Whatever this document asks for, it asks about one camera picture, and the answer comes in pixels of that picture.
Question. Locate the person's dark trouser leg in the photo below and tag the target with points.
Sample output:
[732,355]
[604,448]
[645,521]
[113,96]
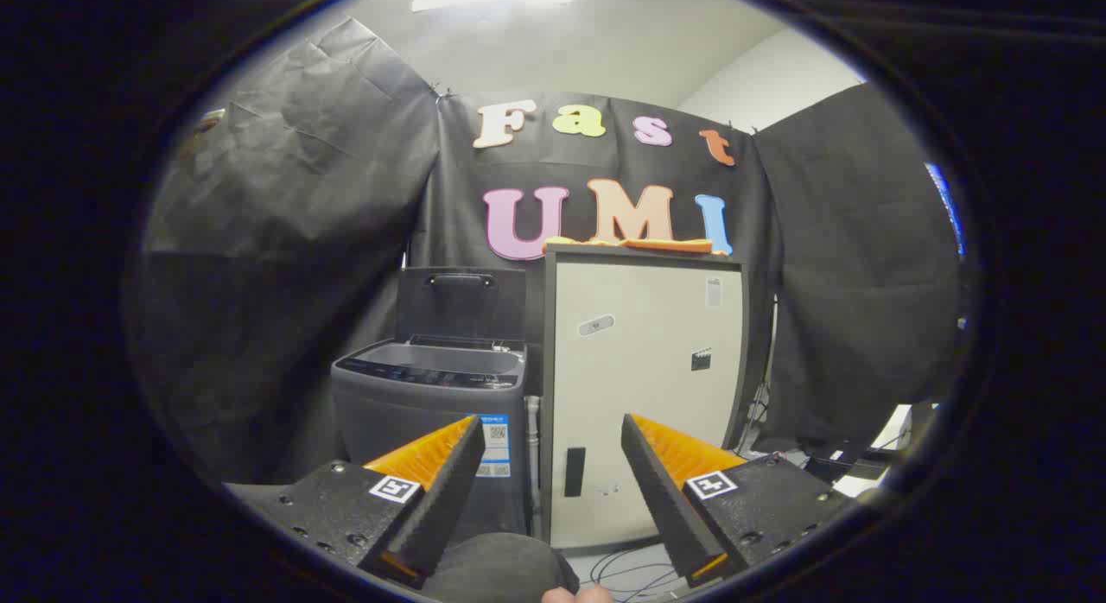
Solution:
[501,568]

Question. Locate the orange polo shirt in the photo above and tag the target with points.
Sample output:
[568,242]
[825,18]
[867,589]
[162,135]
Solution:
[665,244]

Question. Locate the grey washing machine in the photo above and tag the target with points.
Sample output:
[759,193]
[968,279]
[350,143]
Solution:
[389,413]

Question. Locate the white flat object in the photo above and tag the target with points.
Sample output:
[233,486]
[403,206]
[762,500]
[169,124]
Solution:
[890,430]

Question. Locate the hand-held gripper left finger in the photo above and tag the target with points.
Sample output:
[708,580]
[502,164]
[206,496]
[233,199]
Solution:
[449,491]

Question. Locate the beige cabinet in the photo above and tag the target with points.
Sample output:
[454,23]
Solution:
[639,370]

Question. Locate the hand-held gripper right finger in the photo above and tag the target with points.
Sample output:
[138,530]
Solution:
[661,499]

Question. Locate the blue panel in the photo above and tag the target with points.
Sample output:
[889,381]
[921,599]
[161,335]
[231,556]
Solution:
[949,210]

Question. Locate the black backdrop cloth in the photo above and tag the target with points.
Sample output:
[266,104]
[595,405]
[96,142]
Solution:
[285,240]

